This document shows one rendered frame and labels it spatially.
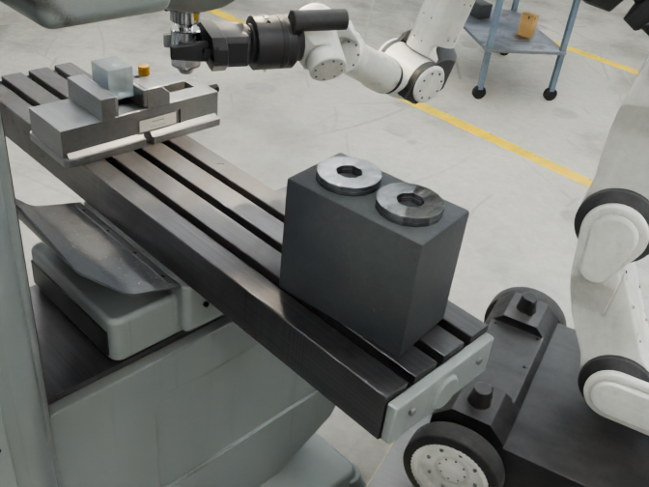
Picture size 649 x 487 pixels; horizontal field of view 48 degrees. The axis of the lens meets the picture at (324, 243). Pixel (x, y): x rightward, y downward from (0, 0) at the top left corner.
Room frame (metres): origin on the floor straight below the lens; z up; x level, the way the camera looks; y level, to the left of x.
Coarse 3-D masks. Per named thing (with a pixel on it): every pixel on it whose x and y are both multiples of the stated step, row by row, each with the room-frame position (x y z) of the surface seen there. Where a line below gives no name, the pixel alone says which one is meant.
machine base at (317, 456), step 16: (304, 448) 1.24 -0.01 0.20; (320, 448) 1.24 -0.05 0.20; (288, 464) 1.18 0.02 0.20; (304, 464) 1.19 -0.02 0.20; (320, 464) 1.20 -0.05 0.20; (336, 464) 1.20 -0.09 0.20; (352, 464) 1.21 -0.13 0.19; (272, 480) 1.13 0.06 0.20; (288, 480) 1.14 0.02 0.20; (304, 480) 1.14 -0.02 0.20; (320, 480) 1.15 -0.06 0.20; (336, 480) 1.15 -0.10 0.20; (352, 480) 1.17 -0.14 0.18
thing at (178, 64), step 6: (174, 42) 1.12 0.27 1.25; (180, 42) 1.12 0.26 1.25; (186, 42) 1.12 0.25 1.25; (192, 42) 1.12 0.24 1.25; (174, 60) 1.12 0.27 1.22; (180, 60) 1.12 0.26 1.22; (174, 66) 1.12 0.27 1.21; (180, 66) 1.12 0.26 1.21; (186, 66) 1.12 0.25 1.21; (192, 66) 1.12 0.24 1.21; (198, 66) 1.13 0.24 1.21
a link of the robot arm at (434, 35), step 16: (432, 0) 1.40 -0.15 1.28; (448, 0) 1.38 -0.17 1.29; (464, 0) 1.39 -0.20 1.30; (432, 16) 1.39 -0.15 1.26; (448, 16) 1.38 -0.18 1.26; (464, 16) 1.40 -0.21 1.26; (416, 32) 1.40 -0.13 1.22; (432, 32) 1.38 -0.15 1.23; (448, 32) 1.38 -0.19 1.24; (384, 48) 1.42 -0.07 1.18; (416, 48) 1.39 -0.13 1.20; (432, 48) 1.38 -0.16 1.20; (448, 48) 1.39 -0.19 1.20; (448, 64) 1.38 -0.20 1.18; (416, 80) 1.33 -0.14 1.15; (432, 80) 1.35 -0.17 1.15; (416, 96) 1.33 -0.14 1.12; (432, 96) 1.36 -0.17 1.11
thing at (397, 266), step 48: (288, 192) 0.87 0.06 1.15; (336, 192) 0.84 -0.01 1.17; (384, 192) 0.84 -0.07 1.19; (432, 192) 0.85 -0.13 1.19; (288, 240) 0.86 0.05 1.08; (336, 240) 0.82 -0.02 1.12; (384, 240) 0.77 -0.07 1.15; (432, 240) 0.76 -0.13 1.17; (288, 288) 0.86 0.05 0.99; (336, 288) 0.81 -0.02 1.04; (384, 288) 0.77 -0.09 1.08; (432, 288) 0.79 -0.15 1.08; (384, 336) 0.76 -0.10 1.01
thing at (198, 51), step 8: (176, 48) 1.10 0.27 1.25; (184, 48) 1.11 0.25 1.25; (192, 48) 1.11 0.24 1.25; (200, 48) 1.12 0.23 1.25; (208, 48) 1.12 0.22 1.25; (176, 56) 1.10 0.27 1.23; (184, 56) 1.11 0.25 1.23; (192, 56) 1.11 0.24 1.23; (200, 56) 1.12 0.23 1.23; (208, 56) 1.12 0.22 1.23
